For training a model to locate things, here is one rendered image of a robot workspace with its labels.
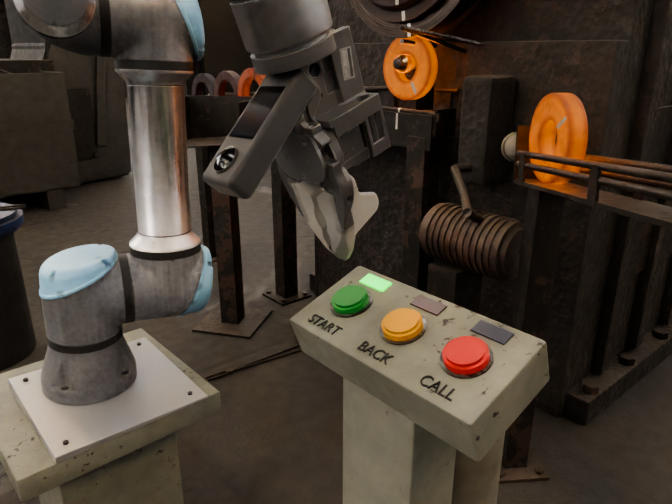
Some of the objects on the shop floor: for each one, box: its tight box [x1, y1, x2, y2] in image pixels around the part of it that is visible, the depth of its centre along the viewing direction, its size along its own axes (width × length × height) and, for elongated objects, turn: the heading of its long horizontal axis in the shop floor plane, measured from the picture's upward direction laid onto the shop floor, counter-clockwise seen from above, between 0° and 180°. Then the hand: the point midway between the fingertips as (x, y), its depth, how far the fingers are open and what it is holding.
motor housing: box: [419, 203, 524, 314], centre depth 127 cm, size 13×22×54 cm, turn 40°
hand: (335, 251), depth 56 cm, fingers closed
